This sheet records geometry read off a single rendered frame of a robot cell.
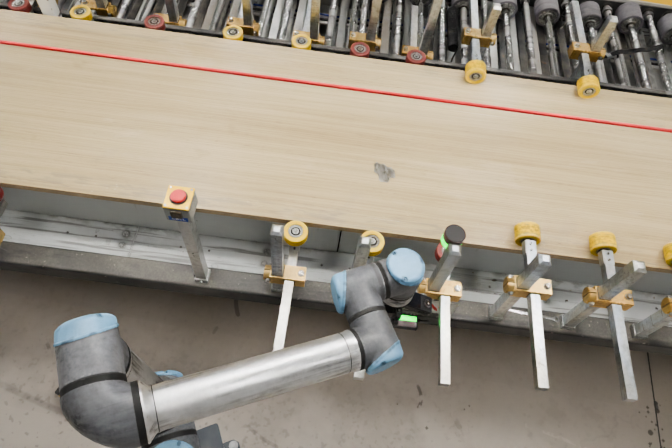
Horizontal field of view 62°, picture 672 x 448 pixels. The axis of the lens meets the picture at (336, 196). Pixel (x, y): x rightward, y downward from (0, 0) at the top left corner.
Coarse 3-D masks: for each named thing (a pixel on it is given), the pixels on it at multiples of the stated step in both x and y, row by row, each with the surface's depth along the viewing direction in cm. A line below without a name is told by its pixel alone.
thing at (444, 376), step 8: (448, 280) 180; (440, 296) 177; (448, 296) 177; (440, 304) 176; (448, 304) 175; (440, 312) 174; (448, 312) 174; (440, 320) 173; (448, 320) 173; (440, 328) 171; (448, 328) 171; (440, 336) 170; (448, 336) 170; (440, 344) 168; (448, 344) 168; (440, 352) 167; (448, 352) 167; (440, 360) 166; (448, 360) 166; (440, 368) 165; (448, 368) 165; (440, 376) 163; (448, 376) 163; (440, 384) 163; (448, 384) 162
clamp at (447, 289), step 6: (426, 282) 178; (450, 282) 178; (456, 282) 178; (420, 288) 177; (426, 288) 176; (444, 288) 177; (450, 288) 177; (426, 294) 177; (432, 294) 177; (438, 294) 176; (444, 294) 176; (450, 294) 176; (456, 294) 176; (450, 300) 180; (456, 300) 179
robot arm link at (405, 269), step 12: (396, 252) 128; (408, 252) 129; (384, 264) 128; (396, 264) 127; (408, 264) 127; (420, 264) 127; (396, 276) 125; (408, 276) 125; (420, 276) 126; (396, 288) 127; (408, 288) 128; (396, 300) 134
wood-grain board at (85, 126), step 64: (0, 64) 207; (64, 64) 210; (128, 64) 212; (192, 64) 215; (256, 64) 217; (320, 64) 220; (384, 64) 223; (0, 128) 192; (64, 128) 194; (128, 128) 196; (192, 128) 199; (256, 128) 201; (320, 128) 203; (384, 128) 206; (448, 128) 208; (512, 128) 210; (576, 128) 213; (64, 192) 182; (128, 192) 183; (256, 192) 187; (320, 192) 189; (384, 192) 191; (448, 192) 193; (512, 192) 195; (576, 192) 197; (640, 192) 199; (576, 256) 183; (640, 256) 185
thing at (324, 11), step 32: (64, 0) 270; (160, 0) 259; (192, 0) 264; (256, 0) 281; (352, 0) 270; (448, 0) 275; (480, 0) 273; (576, 0) 267; (608, 0) 266; (192, 32) 235; (288, 32) 255; (320, 32) 272; (544, 32) 283; (640, 32) 274; (448, 64) 234; (544, 64) 257; (608, 64) 260
